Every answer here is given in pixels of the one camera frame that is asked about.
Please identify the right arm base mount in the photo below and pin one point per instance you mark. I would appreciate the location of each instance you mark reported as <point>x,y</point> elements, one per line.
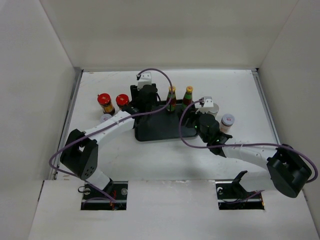
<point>232,196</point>

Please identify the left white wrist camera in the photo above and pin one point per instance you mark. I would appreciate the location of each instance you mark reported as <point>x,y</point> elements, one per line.
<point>143,79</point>

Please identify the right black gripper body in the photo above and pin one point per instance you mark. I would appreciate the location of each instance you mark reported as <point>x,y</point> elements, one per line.
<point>197,127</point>

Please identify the black plastic tray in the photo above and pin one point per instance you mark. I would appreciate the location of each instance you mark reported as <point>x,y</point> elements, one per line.
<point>160,126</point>

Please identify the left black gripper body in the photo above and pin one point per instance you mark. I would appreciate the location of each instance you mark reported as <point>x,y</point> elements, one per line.
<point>135,92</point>

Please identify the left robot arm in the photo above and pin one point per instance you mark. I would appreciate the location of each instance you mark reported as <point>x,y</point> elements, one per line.
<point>82,158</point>

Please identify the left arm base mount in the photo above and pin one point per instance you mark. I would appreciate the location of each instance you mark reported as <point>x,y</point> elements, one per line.
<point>93,200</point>

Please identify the red lid jar far left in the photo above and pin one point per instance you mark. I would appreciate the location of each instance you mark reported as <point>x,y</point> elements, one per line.
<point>105,102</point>

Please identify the yellow cap sauce bottle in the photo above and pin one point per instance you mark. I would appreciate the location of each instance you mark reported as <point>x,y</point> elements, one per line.
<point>187,98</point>
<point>171,99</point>

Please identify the white jar red label lid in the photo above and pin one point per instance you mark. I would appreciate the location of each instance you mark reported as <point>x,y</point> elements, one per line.
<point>105,117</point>

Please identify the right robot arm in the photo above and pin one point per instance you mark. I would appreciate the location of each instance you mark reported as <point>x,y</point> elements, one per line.
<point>282,168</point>

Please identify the right white jar red label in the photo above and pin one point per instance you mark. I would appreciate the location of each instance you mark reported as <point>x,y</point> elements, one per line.
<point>227,122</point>

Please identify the silver lid jar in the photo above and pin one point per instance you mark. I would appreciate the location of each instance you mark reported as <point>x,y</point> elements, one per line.
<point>214,110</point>

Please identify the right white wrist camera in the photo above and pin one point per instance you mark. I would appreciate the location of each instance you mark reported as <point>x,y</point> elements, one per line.
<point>206,105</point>

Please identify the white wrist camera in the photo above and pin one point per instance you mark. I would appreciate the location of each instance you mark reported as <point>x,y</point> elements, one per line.
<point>206,105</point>
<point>143,79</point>

